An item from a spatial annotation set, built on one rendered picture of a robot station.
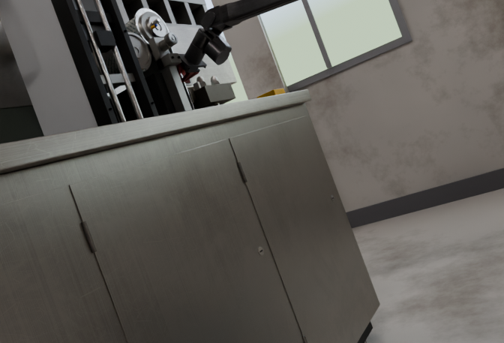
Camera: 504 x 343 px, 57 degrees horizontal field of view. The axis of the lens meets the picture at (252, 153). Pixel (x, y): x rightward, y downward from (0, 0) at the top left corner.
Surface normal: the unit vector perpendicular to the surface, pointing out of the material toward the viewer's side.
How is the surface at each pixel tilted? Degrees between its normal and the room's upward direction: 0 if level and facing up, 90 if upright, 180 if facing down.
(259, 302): 90
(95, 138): 90
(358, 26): 90
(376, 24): 90
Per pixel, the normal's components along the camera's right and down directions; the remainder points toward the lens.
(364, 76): -0.40, 0.15
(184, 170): 0.79, -0.29
